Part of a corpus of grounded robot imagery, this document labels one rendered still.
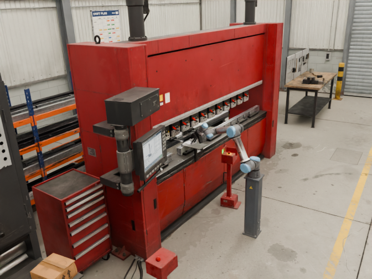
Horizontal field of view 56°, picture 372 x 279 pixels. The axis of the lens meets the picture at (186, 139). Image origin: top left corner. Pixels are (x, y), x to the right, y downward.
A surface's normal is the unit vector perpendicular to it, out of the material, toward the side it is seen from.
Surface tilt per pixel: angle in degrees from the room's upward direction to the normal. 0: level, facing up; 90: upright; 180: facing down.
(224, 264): 0
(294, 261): 0
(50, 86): 90
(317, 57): 90
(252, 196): 90
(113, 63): 90
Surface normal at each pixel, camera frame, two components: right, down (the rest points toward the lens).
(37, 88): 0.84, 0.17
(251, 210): -0.54, 0.32
